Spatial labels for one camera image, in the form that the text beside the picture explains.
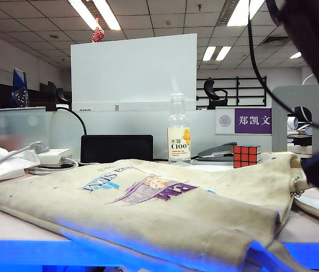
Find pale yellow tissue pack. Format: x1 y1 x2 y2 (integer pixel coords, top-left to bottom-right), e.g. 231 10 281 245
261 152 279 162

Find beige canvas tote bag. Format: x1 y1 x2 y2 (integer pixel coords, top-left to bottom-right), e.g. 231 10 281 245
0 151 319 272

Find clear plastic C100 bottle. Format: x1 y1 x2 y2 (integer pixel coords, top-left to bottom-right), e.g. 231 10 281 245
167 93 192 165

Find frosted desk partition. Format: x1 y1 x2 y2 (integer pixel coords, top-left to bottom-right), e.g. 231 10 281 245
0 107 273 159

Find black wall rack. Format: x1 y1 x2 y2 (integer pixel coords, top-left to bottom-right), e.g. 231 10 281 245
196 75 267 107

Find coloured Rubik's cube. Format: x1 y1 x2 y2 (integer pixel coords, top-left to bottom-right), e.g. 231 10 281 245
232 144 263 168

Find red hanging ornament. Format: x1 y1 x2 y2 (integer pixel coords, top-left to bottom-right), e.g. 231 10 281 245
91 27 104 43

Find black rectangular device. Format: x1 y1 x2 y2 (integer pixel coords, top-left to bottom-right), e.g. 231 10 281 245
80 134 154 164

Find grey metal bookend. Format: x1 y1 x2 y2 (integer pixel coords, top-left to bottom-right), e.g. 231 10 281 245
271 84 319 155

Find black office chair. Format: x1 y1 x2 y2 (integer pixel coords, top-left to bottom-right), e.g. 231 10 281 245
203 79 229 110

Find small white desk fan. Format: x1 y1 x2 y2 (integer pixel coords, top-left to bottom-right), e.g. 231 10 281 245
286 117 300 131

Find purple and white name sign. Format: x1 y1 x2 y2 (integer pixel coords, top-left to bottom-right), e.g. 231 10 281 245
215 107 273 135

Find grey flat metal plate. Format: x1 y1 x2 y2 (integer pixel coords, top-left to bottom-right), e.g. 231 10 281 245
192 158 235 165

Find grey stapler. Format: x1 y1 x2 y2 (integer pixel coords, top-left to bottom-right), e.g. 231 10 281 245
197 141 238 162

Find black curved cable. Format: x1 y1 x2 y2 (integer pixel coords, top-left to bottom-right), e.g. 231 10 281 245
56 106 88 136

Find black background monitors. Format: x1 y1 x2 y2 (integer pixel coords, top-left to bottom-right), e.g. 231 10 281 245
0 82 71 111

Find blue crystal trophy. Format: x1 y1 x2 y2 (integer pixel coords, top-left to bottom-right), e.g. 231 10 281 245
11 67 31 108

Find white board panel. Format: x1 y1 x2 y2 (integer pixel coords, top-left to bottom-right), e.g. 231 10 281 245
70 33 198 113

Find white power strip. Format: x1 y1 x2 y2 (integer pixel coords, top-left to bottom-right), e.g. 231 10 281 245
36 147 74 165

